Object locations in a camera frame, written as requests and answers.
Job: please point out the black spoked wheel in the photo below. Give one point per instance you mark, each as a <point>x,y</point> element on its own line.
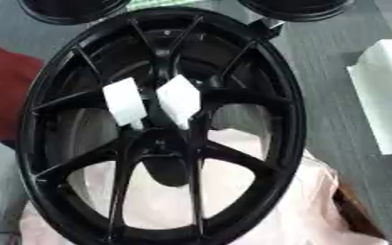
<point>54,105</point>

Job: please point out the white box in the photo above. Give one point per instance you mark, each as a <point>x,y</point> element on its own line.
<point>386,92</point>

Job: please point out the white pin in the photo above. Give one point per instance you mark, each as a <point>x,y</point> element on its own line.
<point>178,98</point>
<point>123,100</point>

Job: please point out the red cloth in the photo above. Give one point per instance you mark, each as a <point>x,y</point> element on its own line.
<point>4,89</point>

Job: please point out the pale pink cloth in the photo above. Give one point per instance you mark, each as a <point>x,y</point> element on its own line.
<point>311,207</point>

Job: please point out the black round wheel rim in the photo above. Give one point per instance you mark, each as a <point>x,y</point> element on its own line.
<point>71,11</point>
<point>300,8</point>

